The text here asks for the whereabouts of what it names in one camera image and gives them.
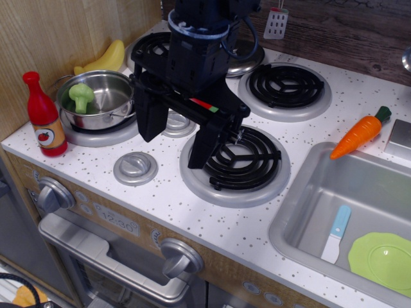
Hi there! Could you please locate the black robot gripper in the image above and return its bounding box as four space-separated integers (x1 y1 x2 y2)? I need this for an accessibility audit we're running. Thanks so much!
130 27 250 169

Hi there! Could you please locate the green toy broccoli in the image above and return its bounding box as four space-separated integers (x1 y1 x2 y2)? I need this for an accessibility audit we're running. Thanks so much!
69 83 94 114

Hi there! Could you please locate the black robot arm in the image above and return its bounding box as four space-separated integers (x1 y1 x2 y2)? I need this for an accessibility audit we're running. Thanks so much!
130 1 260 169

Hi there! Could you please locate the stainless steel pan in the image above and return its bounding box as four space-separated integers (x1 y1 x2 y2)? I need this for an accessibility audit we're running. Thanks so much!
57 71 136 130

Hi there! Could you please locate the grey stovetop knob middle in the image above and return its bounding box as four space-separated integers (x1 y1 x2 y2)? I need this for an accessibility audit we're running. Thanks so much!
162 109 197 138

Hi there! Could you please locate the grey stovetop knob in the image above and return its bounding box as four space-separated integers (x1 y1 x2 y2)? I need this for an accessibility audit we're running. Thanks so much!
113 152 159 187
162 109 197 138

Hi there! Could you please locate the red toy chili pepper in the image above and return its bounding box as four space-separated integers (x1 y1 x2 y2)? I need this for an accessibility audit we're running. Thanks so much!
190 98 218 113

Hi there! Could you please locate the front left stove burner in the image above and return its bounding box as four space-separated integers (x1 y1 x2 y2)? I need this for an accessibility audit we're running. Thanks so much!
58 86 142 148

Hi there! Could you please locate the grey stovetop knob front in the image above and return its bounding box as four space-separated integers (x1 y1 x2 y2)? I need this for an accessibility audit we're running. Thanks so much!
113 152 159 187

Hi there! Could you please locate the front right stove burner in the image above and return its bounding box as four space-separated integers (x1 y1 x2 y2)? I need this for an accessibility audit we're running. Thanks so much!
179 126 291 208

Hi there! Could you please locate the yellow toy banana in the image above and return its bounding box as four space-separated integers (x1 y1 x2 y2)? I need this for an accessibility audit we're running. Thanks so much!
73 40 125 76

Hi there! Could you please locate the steel pot lid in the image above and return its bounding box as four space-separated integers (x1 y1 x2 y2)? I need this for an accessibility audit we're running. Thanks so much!
226 47 265 78

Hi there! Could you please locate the back right stove burner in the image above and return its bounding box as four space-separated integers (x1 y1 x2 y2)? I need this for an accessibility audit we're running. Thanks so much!
238 63 332 123

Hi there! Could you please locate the right oven dial knob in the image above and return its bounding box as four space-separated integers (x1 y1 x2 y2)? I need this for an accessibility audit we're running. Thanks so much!
160 237 204 278

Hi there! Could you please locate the oven dial knob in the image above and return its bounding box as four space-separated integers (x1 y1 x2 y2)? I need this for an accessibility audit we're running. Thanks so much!
160 237 204 278
37 176 76 213

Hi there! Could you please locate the red toy ketchup bottle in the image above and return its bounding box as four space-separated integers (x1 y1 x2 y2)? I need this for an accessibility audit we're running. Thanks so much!
22 71 68 157

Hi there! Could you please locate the left oven dial knob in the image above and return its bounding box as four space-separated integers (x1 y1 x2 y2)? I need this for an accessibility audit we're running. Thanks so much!
37 176 76 213

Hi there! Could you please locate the orange toy carrot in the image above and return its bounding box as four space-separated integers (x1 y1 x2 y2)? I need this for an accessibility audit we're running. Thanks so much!
329 106 392 160

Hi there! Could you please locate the silver sink basin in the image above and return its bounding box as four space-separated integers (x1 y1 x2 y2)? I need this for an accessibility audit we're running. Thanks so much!
269 142 410 307

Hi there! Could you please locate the grey faucet base block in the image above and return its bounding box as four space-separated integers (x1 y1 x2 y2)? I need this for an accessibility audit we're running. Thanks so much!
384 119 411 160

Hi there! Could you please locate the yellow object on floor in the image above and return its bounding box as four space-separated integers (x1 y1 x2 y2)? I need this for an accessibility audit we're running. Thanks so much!
12 286 49 307

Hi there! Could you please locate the steel utensil at right edge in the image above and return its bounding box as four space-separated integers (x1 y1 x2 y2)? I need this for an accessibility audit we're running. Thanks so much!
401 47 411 72

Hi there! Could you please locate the green toy plate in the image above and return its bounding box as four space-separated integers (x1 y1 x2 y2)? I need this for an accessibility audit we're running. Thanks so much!
347 232 410 297

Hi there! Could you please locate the silver oven door handle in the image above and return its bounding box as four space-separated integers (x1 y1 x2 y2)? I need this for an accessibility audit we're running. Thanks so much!
39 214 189 307

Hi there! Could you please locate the blue handled toy knife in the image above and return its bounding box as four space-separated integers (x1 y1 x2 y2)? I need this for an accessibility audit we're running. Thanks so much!
320 205 351 264

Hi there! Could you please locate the black cable on floor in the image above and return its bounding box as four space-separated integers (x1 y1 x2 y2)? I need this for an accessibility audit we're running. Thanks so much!
0 273 41 305

